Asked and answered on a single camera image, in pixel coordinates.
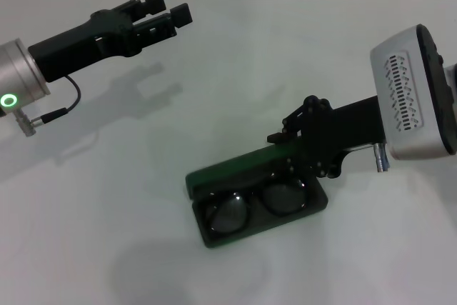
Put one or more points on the black glasses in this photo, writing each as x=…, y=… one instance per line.
x=232, y=212

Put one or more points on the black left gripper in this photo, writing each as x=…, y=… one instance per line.
x=89, y=42

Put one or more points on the green glasses case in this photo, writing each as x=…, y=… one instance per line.
x=228, y=173

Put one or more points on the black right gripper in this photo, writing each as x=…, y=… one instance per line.
x=335, y=130

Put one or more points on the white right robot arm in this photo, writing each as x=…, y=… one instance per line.
x=452, y=80

